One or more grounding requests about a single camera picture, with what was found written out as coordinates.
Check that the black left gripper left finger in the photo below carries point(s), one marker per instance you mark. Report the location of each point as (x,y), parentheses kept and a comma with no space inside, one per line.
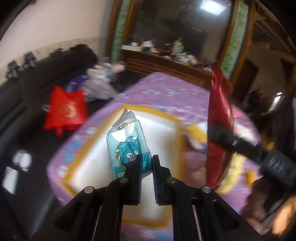
(96,214)

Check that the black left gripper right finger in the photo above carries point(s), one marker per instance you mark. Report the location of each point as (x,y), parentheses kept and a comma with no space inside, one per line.
(198,214)

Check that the red foil packet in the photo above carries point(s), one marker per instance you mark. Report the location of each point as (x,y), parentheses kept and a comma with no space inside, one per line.
(219,113)

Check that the teal cartoon tissue pack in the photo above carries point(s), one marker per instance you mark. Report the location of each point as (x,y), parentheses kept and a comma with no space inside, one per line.
(126,140)

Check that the yellow towel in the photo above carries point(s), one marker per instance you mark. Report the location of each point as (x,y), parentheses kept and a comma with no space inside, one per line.
(233,174)

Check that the black sofa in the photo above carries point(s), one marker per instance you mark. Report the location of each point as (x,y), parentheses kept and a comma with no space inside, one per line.
(26,148)

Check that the purple floral tablecloth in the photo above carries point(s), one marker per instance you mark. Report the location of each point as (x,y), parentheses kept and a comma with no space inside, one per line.
(171,95)

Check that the red gift bag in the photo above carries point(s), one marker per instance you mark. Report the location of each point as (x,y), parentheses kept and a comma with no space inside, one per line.
(68,111)

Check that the clear plastic bags pile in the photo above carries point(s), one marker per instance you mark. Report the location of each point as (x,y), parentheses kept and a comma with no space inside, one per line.
(100,77)

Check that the white jug on cabinet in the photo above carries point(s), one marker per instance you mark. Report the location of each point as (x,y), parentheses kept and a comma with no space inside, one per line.
(178,46)

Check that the wooden cabinet with mirror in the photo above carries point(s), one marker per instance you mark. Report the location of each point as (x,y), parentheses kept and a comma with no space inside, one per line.
(141,34)

